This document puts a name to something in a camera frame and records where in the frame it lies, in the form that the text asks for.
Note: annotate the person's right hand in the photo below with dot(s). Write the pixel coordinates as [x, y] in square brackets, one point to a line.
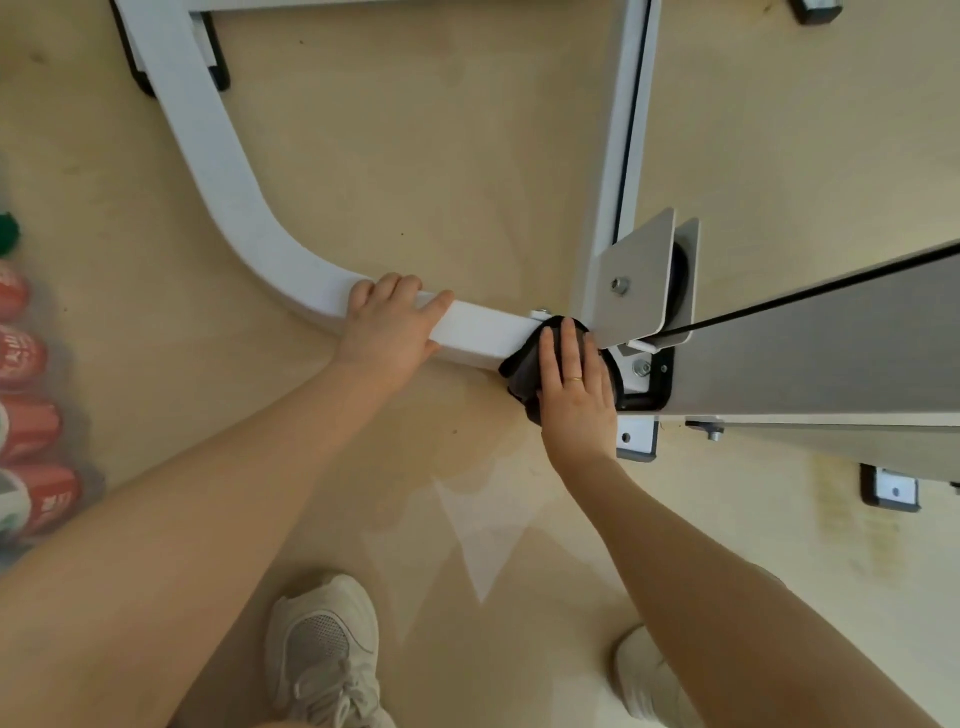
[577, 405]

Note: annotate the person's left hand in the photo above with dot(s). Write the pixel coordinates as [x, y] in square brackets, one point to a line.
[390, 330]

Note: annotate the dark grey cleaning cloth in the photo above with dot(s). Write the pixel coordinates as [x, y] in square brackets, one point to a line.
[525, 367]

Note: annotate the white gym machine frame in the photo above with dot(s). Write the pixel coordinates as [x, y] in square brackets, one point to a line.
[225, 172]

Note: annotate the person's right forearm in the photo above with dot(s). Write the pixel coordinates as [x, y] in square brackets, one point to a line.
[735, 615]

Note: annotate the person's left forearm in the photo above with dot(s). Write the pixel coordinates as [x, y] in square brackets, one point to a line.
[150, 555]

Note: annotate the white sneaker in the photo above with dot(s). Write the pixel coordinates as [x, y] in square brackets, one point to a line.
[322, 660]
[652, 682]

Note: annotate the stack of water bottle packs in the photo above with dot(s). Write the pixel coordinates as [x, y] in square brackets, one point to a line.
[30, 420]

